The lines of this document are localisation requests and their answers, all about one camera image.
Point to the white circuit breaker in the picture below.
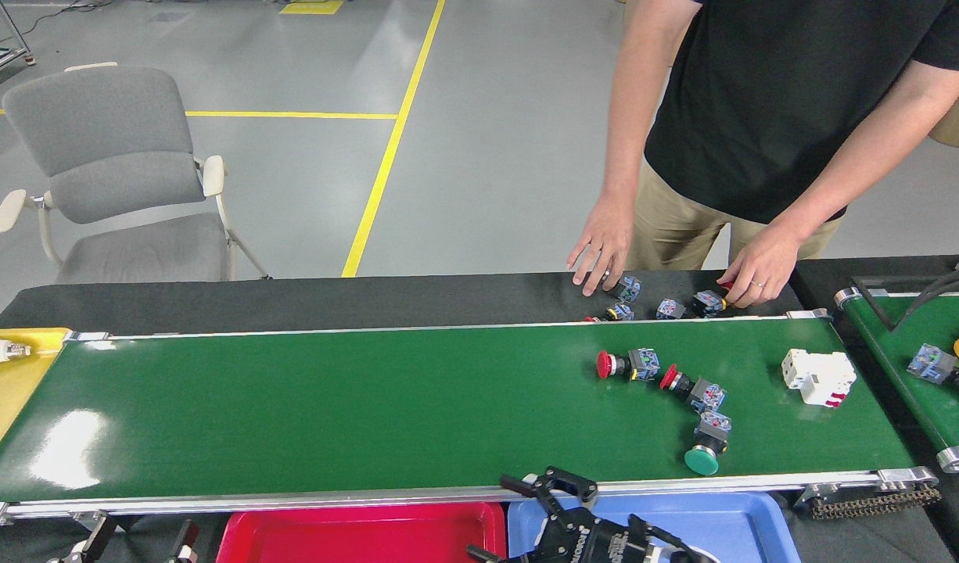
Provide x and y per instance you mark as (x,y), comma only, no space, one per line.
(820,375)

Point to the yellow plastic bin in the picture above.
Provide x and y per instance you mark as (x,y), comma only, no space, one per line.
(10,407)

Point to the long black table cover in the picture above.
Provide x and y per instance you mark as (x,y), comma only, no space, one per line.
(292,305)

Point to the person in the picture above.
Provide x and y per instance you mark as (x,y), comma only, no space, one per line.
(761,94)

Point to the person's right hand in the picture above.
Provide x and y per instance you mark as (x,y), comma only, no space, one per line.
(605,250)

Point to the grey office chair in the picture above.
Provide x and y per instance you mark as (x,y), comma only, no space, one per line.
(112,141)

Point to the long green conveyor belt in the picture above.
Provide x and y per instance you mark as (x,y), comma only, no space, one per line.
(370,407)

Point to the person's left forearm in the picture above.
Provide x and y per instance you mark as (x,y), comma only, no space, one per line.
(855,172)

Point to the person's left hand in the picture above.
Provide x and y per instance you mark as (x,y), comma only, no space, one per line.
(761,266)

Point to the red plastic tray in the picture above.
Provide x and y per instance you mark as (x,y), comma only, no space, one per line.
(354,539)

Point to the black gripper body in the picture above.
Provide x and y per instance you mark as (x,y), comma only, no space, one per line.
(589,539)

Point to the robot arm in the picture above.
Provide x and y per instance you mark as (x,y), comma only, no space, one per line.
(683,557)

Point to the black table cover under feeder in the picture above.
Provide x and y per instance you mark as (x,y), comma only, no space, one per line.
(816,274)

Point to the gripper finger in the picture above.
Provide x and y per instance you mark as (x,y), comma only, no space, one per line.
(185,543)
(98,543)
(577,493)
(503,557)

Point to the blue plastic tray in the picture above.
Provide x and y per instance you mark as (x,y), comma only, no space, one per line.
(745,532)

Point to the person's right forearm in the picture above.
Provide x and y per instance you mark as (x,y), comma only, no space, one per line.
(628,141)

